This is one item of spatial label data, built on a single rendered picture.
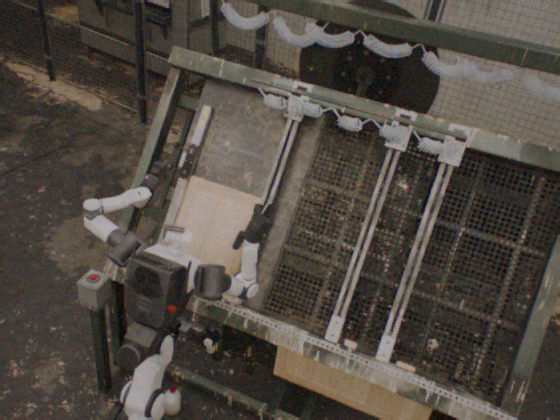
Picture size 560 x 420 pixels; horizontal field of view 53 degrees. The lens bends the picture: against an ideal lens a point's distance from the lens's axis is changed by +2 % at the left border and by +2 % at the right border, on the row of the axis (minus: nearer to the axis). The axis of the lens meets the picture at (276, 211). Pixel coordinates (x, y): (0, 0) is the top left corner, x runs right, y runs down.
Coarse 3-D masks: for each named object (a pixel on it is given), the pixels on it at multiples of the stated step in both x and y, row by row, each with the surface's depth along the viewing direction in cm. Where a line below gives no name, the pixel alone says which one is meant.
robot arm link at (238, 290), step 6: (234, 282) 252; (240, 282) 259; (234, 288) 253; (240, 288) 258; (246, 288) 261; (252, 288) 262; (228, 294) 255; (234, 294) 257; (240, 294) 260; (246, 294) 263; (252, 294) 265
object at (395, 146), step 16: (400, 112) 270; (400, 128) 257; (400, 144) 269; (384, 176) 277; (384, 192) 273; (368, 224) 274; (368, 240) 273; (352, 256) 274; (352, 272) 277; (352, 288) 273; (336, 320) 273; (336, 336) 273
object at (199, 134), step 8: (208, 112) 300; (208, 120) 301; (200, 136) 300; (200, 144) 301; (192, 168) 302; (184, 184) 300; (176, 192) 301; (184, 192) 302; (176, 200) 301; (176, 208) 300; (168, 216) 301; (176, 216) 302; (160, 240) 301
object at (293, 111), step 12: (300, 84) 283; (300, 96) 282; (288, 108) 283; (300, 108) 282; (288, 120) 286; (300, 120) 281; (288, 132) 287; (288, 144) 285; (276, 156) 286; (288, 156) 288; (276, 168) 288; (276, 180) 286; (264, 192) 287; (276, 192) 288; (264, 204) 288; (240, 264) 287; (228, 300) 287; (240, 300) 288
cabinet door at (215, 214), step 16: (192, 176) 302; (192, 192) 301; (208, 192) 299; (224, 192) 297; (240, 192) 295; (192, 208) 301; (208, 208) 299; (224, 208) 297; (240, 208) 295; (176, 224) 302; (192, 224) 300; (208, 224) 298; (224, 224) 296; (240, 224) 294; (192, 240) 300; (208, 240) 297; (224, 240) 295; (208, 256) 297; (224, 256) 295; (240, 256) 292
